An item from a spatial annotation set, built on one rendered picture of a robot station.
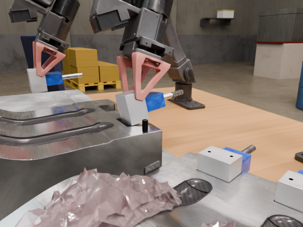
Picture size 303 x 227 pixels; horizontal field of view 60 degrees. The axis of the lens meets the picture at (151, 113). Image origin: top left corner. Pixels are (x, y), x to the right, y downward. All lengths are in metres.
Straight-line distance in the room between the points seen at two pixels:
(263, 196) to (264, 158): 0.25
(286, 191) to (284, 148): 0.33
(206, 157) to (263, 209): 0.10
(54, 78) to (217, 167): 0.48
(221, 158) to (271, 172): 0.19
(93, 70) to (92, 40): 4.02
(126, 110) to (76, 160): 0.12
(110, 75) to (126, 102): 4.99
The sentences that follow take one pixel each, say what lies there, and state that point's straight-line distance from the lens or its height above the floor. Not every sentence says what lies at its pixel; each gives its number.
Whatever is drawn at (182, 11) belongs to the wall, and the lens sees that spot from 10.52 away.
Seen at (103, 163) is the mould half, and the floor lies 0.85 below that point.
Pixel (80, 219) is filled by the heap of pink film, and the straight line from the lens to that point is 0.22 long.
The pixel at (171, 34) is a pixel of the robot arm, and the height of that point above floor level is 1.05.
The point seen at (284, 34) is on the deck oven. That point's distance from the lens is 9.28.
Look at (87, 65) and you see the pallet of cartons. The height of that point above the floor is 0.51.
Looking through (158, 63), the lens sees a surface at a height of 1.00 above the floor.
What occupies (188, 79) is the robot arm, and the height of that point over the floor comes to 0.90.
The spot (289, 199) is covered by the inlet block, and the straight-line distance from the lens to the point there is 0.34.
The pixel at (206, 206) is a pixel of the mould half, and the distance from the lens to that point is 0.32.
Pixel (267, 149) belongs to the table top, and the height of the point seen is 0.80.
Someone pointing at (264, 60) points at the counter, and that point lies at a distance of 7.64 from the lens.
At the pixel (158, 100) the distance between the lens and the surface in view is 0.48.
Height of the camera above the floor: 1.04
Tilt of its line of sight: 16 degrees down
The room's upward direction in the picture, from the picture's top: straight up
